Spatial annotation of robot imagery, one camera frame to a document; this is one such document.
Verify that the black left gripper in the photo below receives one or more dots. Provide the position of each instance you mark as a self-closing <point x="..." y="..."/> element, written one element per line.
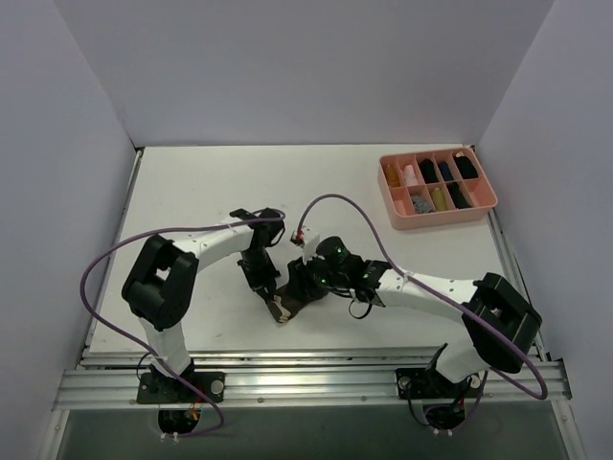
<point x="261" y="280"/>

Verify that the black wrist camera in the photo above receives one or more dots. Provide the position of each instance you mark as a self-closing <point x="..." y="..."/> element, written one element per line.
<point x="335" y="256"/>
<point x="271" y="221"/>

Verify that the black rolled garment lower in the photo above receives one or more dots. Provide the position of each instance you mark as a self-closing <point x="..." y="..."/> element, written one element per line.
<point x="457" y="196"/>

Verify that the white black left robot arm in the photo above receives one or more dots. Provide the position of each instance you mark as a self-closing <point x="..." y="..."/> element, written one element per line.
<point x="159" y="286"/>

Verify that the black white rolled garment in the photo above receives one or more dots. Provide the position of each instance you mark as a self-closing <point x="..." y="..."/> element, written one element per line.
<point x="465" y="167"/>

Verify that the aluminium frame rail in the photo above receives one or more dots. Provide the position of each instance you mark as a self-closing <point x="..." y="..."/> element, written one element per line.
<point x="241" y="383"/>

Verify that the orange rolled garment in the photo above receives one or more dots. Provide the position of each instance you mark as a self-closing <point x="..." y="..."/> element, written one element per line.
<point x="391" y="176"/>

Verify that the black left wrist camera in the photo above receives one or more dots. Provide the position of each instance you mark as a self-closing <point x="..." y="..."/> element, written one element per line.
<point x="271" y="221"/>

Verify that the brown underwear cream waistband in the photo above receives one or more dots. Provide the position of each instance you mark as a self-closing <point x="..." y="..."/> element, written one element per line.
<point x="287" y="301"/>

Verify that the pink divided storage box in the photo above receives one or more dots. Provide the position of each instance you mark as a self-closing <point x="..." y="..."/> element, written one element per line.
<point x="434" y="187"/>

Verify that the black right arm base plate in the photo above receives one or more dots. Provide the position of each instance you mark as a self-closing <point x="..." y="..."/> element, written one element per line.
<point x="421" y="383"/>

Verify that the yellow rolled garment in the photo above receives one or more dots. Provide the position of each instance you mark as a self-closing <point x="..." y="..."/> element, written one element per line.
<point x="438" y="200"/>

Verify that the pink white rolled garment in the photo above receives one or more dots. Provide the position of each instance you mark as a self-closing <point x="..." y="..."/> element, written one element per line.
<point x="410" y="176"/>

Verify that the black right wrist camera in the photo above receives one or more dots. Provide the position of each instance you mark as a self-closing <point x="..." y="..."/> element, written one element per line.
<point x="335" y="256"/>

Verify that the grey patterned rolled garment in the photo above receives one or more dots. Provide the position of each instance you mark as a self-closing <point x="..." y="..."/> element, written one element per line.
<point x="421" y="205"/>

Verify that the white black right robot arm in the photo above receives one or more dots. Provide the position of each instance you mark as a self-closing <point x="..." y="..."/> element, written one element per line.
<point x="500" y="325"/>

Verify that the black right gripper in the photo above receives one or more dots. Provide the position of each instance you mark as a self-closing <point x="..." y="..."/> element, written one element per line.
<point x="297" y="277"/>

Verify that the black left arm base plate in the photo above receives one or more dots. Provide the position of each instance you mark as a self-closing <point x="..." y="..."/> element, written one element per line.
<point x="155" y="388"/>

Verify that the dark blue rolled garment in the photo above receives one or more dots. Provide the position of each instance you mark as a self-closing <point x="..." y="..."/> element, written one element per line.
<point x="445" y="171"/>

